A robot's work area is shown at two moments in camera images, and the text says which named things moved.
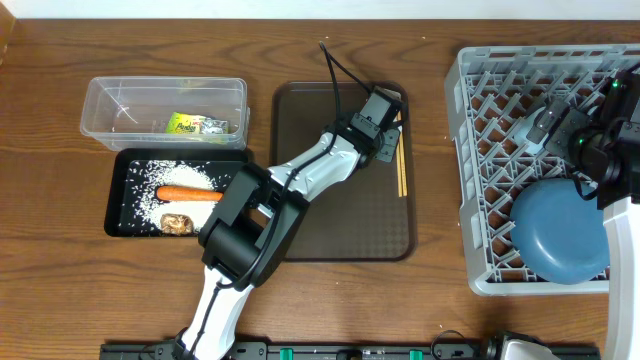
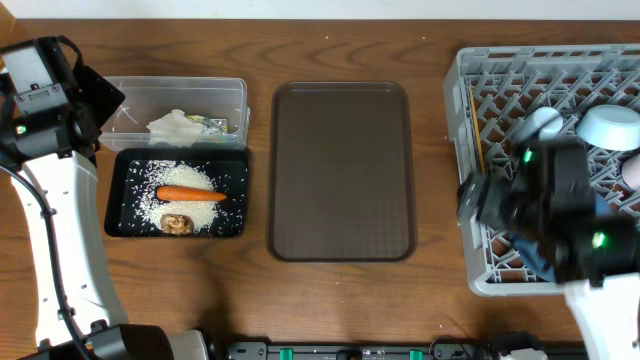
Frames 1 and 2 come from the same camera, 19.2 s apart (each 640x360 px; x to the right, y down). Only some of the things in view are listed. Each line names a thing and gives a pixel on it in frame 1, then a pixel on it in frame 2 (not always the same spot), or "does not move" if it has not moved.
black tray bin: [126, 216] does not move
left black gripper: [389, 154] → [97, 90]
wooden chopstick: [399, 154] → [474, 109]
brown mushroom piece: [176, 224] does not move
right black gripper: [571, 121] → [495, 190]
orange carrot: [169, 193] does not move
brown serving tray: [362, 218] does not move
